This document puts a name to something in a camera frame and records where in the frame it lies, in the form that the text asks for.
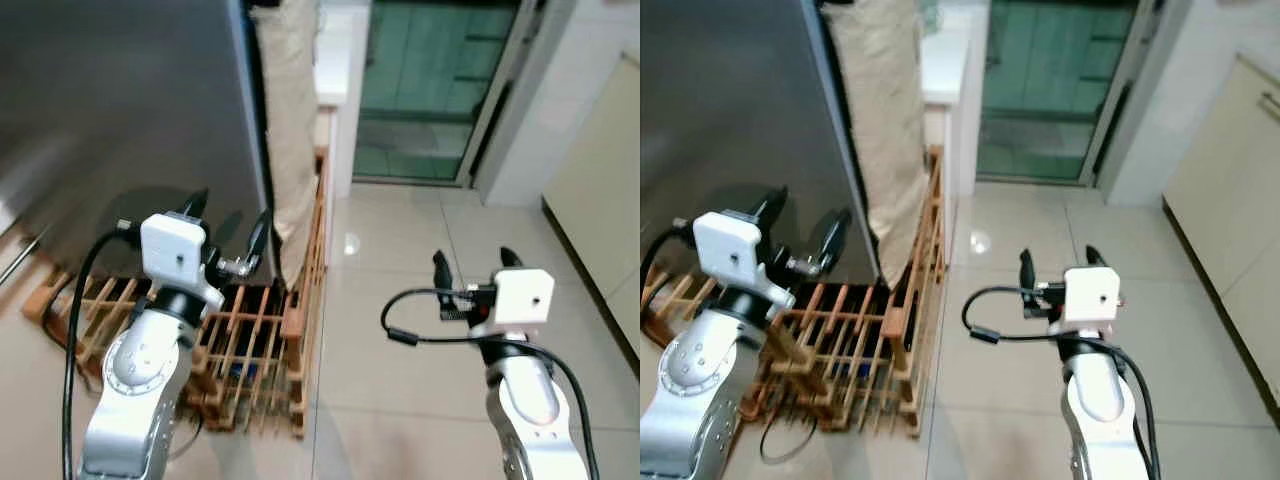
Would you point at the beige burlap sack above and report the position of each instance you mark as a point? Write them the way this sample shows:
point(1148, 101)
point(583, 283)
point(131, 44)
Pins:
point(290, 120)
point(885, 120)

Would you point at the glass sliding door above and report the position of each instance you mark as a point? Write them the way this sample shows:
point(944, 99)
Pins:
point(1050, 80)
point(430, 80)

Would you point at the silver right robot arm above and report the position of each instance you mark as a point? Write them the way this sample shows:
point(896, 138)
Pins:
point(1095, 395)
point(525, 400)

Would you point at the cream tall cabinet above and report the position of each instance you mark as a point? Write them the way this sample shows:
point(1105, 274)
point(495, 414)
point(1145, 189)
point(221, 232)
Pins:
point(1230, 200)
point(600, 200)

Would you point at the stainless steel fridge door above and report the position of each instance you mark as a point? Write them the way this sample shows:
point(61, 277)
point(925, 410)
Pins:
point(730, 100)
point(120, 100)

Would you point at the wooden wine rack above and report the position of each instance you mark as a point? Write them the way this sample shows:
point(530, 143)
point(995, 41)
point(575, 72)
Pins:
point(860, 340)
point(250, 340)

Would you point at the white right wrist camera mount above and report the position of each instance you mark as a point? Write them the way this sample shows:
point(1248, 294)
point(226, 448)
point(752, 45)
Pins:
point(1092, 295)
point(520, 298)

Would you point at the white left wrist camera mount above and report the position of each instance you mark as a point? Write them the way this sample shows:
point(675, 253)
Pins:
point(725, 245)
point(172, 250)

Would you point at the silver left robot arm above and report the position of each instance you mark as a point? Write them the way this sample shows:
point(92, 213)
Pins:
point(700, 380)
point(140, 370)

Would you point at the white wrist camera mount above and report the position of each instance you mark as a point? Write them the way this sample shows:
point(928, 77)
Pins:
point(172, 250)
point(725, 245)
point(520, 298)
point(1092, 295)

